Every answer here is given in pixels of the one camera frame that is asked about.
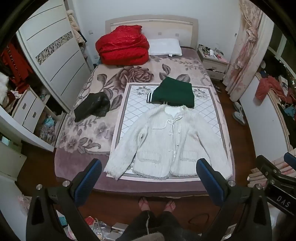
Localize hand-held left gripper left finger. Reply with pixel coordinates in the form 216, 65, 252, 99
26, 159, 102, 241

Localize beige bed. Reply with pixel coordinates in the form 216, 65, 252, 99
54, 15, 236, 197

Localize folded green garment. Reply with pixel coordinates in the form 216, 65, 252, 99
146, 76, 195, 108

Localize stack of pink folded cloths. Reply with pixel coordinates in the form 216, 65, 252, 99
247, 148, 296, 189

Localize white drawer unit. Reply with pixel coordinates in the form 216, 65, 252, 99
11, 88, 48, 133

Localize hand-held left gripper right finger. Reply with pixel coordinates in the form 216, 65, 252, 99
196, 158, 272, 241

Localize person's right foot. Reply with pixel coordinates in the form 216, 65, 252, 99
162, 200, 176, 212

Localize pile of dark clothes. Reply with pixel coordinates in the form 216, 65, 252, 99
261, 53, 288, 78

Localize clutter of small boxes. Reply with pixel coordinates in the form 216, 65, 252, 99
84, 215, 130, 241

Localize black floor cable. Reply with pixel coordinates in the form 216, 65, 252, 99
187, 213, 210, 230

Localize white pillow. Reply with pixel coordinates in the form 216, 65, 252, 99
147, 38, 183, 57

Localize grey slipper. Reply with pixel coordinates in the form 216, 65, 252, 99
233, 101, 244, 114
232, 111, 247, 126

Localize white quilted mat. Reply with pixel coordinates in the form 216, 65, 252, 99
107, 83, 232, 180

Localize beige nightstand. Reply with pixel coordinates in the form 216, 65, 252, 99
197, 45, 229, 81

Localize beige hanging clothes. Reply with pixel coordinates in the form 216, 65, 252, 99
67, 10, 86, 45

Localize red jacket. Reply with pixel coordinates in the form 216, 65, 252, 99
255, 75, 285, 101

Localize red quilt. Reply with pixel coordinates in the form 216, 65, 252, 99
95, 25, 149, 66

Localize hanging red clothes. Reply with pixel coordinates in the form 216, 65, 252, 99
0, 43, 33, 93

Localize white sliding-door wardrobe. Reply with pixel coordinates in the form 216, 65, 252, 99
16, 0, 93, 114

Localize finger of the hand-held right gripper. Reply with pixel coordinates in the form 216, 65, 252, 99
283, 152, 296, 165
255, 155, 281, 180

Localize person's left foot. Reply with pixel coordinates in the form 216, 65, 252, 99
138, 197, 151, 212

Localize pink floral curtain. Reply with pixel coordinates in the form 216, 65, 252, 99
223, 0, 264, 102

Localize person's legs in dark pants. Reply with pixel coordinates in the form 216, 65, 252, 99
115, 210, 202, 241

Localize white fuzzy jacket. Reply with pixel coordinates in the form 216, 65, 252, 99
103, 105, 232, 180

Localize person's foot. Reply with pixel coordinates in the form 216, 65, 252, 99
138, 197, 151, 212
162, 200, 176, 212

